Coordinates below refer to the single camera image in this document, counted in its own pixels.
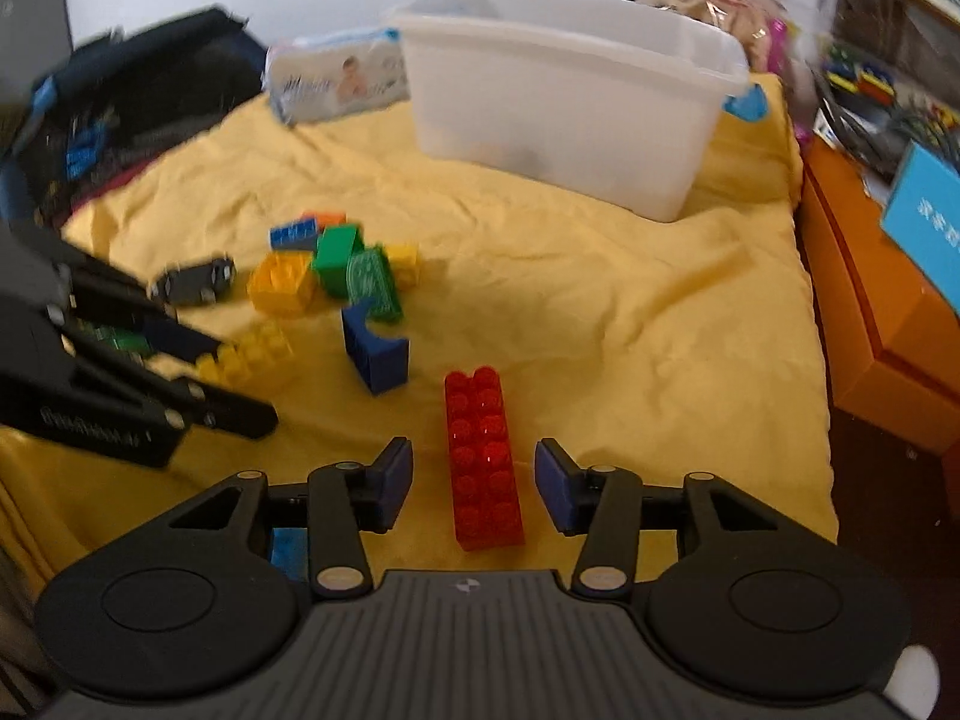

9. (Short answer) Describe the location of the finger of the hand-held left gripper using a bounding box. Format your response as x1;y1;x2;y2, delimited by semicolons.
0;298;280;441
7;225;227;366

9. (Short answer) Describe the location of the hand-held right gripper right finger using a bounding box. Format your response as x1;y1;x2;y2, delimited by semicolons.
534;436;826;601

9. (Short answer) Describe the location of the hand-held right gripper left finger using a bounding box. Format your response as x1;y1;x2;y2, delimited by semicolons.
127;435;415;601

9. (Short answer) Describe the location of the black toy car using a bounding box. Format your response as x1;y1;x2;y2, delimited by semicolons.
148;255;237;307

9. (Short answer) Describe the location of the long yellow block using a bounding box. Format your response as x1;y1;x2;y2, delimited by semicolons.
196;319;295;383

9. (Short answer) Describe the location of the long red block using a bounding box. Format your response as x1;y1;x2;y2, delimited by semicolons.
442;366;526;552

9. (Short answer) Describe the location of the blue arch block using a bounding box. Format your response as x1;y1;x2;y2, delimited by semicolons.
341;298;411;395

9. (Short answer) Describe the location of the small blue block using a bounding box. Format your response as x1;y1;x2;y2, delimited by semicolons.
270;529;310;582

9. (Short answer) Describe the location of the orange and blue block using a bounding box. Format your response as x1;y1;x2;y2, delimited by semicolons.
268;210;350;251

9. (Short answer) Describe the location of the green patterned block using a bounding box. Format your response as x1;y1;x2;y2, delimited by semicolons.
345;246;404;325

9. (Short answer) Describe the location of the small yellow block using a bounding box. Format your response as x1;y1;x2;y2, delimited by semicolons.
384;241;421;290

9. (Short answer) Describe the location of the white plastic bin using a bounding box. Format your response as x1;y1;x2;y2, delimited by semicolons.
382;0;770;224

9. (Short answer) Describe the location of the yellow cloth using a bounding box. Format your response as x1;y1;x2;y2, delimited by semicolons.
0;71;839;593

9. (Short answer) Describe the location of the dark blue backpack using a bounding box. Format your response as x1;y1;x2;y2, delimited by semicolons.
0;6;267;241

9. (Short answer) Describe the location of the wet wipes pack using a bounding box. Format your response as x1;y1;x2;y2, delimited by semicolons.
264;26;411;126

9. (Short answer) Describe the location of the dark grey panel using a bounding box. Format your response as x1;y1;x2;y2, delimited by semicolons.
0;0;74;106

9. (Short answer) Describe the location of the orange box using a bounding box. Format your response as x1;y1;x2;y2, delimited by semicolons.
799;139;960;455

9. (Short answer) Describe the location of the light blue card box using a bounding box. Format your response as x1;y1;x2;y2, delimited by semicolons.
880;139;960;301

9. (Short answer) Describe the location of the pink foil wrapper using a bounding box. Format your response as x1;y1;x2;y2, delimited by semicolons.
771;15;797;77

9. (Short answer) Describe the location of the clear bag of crackers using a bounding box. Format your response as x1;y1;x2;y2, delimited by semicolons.
641;0;788;76

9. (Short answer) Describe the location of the pile of colourful wooden shapes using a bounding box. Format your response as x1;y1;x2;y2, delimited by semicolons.
821;45;960;136

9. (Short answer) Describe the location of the clear plastic box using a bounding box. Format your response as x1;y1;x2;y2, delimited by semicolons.
814;0;960;181

